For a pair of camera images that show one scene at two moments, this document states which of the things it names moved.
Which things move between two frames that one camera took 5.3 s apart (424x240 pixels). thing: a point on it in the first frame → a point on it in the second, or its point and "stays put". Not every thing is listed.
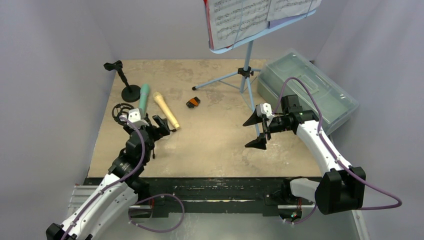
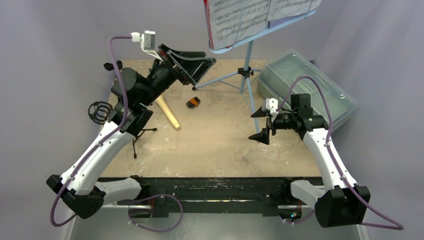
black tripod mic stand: x=157 y=127 → x=99 y=111
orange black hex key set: x=193 y=102 stays put
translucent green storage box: x=294 y=73 stays put
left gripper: x=158 y=132 → x=195 y=68
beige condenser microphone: x=165 y=108 stays put
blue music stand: x=246 y=72 stays put
